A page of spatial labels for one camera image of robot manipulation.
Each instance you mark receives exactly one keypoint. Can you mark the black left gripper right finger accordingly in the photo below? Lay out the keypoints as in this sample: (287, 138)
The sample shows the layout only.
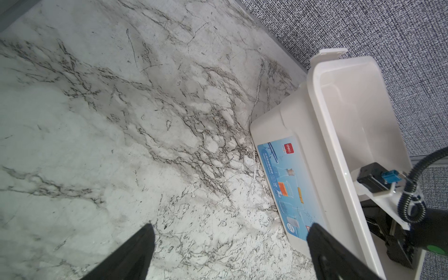
(332, 261)

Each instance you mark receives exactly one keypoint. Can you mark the white plastic storage bin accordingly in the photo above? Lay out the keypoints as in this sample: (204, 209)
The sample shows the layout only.
(312, 147)

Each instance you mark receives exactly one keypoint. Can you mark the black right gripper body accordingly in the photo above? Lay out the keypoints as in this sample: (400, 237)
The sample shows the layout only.
(398, 247)

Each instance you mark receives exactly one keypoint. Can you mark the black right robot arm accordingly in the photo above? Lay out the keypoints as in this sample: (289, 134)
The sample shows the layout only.
(417, 227)

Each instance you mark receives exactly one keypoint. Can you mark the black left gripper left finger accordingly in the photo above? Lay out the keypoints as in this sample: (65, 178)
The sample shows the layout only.
(130, 261)

